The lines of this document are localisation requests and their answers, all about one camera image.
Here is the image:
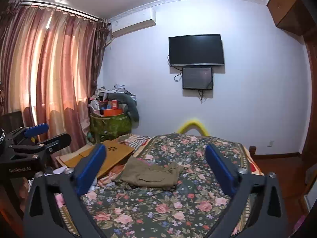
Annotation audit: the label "olive khaki pants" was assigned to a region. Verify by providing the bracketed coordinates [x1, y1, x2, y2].
[115, 157, 184, 191]

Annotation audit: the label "colourful fleece blanket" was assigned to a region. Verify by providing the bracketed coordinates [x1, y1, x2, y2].
[241, 145, 264, 176]

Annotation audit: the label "dark floral bedspread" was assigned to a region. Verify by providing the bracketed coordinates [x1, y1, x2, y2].
[58, 133, 259, 238]

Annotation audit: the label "orange box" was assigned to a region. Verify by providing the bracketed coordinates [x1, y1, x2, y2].
[103, 108, 124, 117]

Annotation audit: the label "yellow foam tube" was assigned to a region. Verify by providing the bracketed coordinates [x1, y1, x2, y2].
[177, 118, 210, 136]

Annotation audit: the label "pink curtains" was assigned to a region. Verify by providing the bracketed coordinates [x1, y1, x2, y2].
[1, 3, 109, 157]

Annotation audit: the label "small black monitor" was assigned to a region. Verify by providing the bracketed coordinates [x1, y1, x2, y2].
[182, 67, 213, 90]

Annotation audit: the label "white air conditioner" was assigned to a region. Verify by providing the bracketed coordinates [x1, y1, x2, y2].
[110, 8, 156, 38]

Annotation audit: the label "wooden overhead cabinet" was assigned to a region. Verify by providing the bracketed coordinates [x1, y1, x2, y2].
[267, 0, 315, 36]

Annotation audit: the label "black wall television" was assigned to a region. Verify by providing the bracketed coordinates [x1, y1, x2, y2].
[168, 35, 225, 67]

